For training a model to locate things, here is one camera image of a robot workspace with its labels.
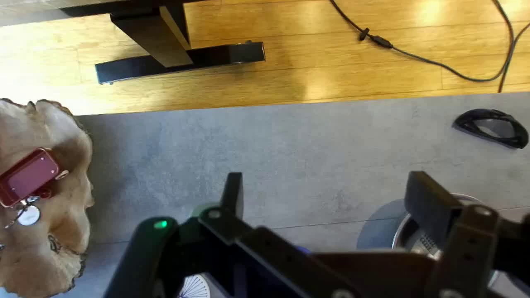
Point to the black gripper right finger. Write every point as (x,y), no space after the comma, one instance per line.
(436,205)

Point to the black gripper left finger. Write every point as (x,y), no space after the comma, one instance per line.
(232,193)

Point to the round metal bowl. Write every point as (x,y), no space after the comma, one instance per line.
(406,234)

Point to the grey concrete-look cabinet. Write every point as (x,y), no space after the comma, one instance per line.
(303,155)

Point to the black sunglasses blue lenses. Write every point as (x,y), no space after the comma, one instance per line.
(469,118)

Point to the black desk leg base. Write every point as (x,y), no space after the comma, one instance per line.
(221,56)

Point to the brown wooden burl tray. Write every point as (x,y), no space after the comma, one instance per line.
(60,233)

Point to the silver keys with round tags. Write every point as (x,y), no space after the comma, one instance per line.
(28,216)

